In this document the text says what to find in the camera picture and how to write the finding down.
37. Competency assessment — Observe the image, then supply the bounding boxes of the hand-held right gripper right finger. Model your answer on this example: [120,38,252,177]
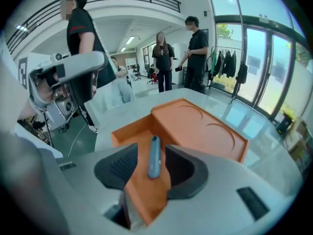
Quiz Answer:
[146,144,294,235]

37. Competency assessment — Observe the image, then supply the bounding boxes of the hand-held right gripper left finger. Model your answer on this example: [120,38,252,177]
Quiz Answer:
[58,142,139,235]

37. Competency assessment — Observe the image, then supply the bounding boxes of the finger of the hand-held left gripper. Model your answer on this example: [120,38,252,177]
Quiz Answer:
[55,51,109,84]

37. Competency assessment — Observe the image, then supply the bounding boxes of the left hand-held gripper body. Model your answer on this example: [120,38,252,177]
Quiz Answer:
[17,52,79,123]

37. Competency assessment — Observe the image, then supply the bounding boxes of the blue-grey object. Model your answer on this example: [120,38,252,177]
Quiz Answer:
[147,135,162,180]

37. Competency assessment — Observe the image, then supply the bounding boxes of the orange box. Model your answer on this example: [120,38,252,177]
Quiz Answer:
[111,98,249,227]

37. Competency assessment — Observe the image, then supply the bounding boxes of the person's left forearm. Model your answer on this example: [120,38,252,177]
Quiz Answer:
[17,101,37,121]

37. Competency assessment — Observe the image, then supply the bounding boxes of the person's left hand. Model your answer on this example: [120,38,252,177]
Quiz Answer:
[36,78,71,102]

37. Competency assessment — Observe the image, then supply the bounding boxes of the red office chair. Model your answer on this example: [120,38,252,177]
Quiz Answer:
[146,72,159,85]

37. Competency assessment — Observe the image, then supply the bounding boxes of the white marble table black legs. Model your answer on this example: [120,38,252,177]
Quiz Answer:
[84,87,305,198]

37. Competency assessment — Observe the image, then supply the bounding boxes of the black balcony railing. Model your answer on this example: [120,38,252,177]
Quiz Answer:
[6,0,182,55]

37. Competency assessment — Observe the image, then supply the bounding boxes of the open cardboard box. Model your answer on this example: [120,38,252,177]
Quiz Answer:
[285,117,309,163]

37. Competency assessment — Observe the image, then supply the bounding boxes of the black bin yellow lid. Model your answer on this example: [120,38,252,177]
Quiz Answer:
[278,112,293,135]

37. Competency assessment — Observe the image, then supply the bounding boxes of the clothes rack with hanging coats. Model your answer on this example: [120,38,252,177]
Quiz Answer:
[207,46,249,105]

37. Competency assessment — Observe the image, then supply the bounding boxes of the glass double door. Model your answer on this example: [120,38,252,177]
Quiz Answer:
[215,15,298,118]

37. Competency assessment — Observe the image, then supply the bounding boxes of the white floor cable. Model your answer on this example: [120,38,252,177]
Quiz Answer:
[67,122,89,157]

